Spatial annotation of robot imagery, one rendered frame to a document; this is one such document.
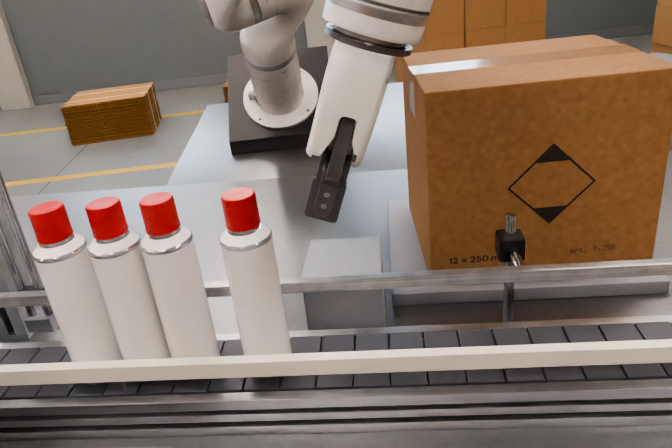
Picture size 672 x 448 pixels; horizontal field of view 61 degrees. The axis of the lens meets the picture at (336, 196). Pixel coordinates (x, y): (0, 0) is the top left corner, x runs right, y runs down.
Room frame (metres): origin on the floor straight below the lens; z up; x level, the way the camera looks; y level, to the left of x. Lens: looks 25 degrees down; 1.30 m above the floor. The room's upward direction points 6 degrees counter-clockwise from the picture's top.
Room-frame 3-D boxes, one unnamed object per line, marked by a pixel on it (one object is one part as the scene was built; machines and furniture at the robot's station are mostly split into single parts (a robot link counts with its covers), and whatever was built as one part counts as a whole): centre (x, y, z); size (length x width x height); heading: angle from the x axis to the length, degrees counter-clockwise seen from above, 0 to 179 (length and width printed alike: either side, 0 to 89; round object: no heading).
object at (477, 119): (0.77, -0.27, 0.99); 0.30 x 0.24 x 0.27; 88
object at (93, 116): (4.63, 1.74, 0.16); 0.64 x 0.53 x 0.31; 96
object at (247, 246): (0.50, 0.09, 0.98); 0.05 x 0.05 x 0.20
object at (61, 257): (0.52, 0.28, 0.98); 0.05 x 0.05 x 0.20
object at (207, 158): (1.43, -0.07, 0.81); 0.90 x 0.90 x 0.04; 1
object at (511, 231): (0.54, -0.19, 0.91); 0.07 x 0.03 x 0.17; 174
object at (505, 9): (4.35, -1.07, 0.45); 1.20 x 0.83 x 0.89; 3
